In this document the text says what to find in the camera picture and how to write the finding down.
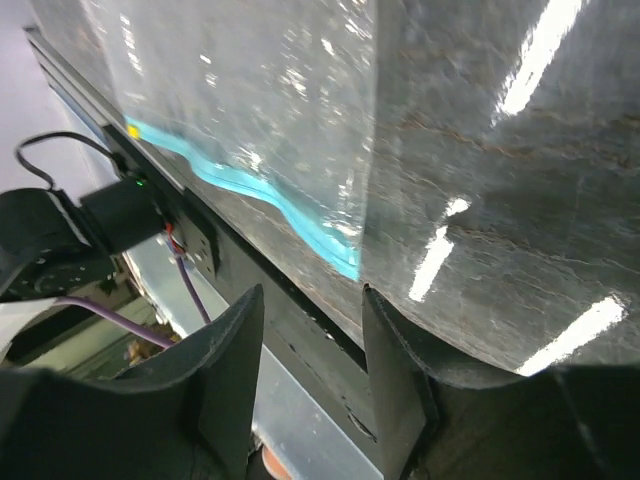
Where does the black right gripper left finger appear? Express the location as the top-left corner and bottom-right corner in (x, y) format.
(1, 286), (264, 479)

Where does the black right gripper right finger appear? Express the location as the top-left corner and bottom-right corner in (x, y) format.
(362, 287), (639, 479)

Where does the clear zip top bag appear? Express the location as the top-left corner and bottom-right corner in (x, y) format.
(33, 1), (377, 279)

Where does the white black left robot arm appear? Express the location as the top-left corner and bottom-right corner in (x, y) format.
(1, 178), (165, 303)

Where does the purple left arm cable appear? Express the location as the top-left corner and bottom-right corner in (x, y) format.
(49, 254), (214, 350)

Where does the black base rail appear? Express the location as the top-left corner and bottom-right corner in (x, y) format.
(25, 26), (377, 448)

